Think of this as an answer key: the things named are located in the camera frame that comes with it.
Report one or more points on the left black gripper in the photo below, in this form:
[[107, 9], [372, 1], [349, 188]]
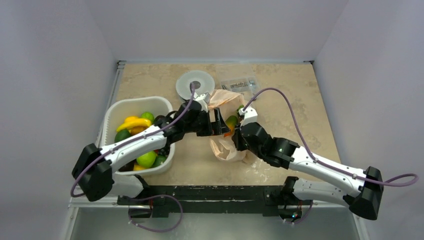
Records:
[[216, 128]]

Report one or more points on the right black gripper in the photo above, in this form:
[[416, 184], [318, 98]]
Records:
[[238, 139]]

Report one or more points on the green orange mango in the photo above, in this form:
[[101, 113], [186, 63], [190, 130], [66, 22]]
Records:
[[232, 121]]

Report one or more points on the orange printed plastic bag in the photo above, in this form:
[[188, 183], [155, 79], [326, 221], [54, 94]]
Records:
[[222, 146]]

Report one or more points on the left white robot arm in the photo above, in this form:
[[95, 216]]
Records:
[[94, 169]]

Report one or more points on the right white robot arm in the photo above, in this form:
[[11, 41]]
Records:
[[359, 188]]

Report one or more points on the grey filament spool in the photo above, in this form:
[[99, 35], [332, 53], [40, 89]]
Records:
[[202, 81]]

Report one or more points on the clear screw organizer box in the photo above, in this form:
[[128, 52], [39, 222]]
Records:
[[239, 78]]

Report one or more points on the dark brown plum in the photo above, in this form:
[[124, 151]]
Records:
[[159, 120]]

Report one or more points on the dark grape bunch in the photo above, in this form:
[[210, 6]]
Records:
[[165, 151]]

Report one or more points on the small green lime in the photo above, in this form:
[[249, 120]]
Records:
[[148, 115]]

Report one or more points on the large green apple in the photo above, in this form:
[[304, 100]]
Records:
[[146, 160]]

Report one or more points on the yellow banana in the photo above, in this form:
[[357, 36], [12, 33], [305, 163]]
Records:
[[136, 122]]

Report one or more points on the white plastic basket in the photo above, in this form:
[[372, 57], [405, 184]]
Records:
[[120, 110]]

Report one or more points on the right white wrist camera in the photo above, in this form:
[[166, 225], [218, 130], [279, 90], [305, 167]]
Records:
[[247, 115]]

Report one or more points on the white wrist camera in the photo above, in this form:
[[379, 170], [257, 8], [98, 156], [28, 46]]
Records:
[[203, 99], [247, 115]]

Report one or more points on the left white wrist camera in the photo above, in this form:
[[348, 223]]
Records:
[[203, 99]]

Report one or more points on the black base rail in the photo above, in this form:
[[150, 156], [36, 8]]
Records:
[[158, 201]]

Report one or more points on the aluminium frame rail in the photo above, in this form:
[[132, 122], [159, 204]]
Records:
[[72, 211]]

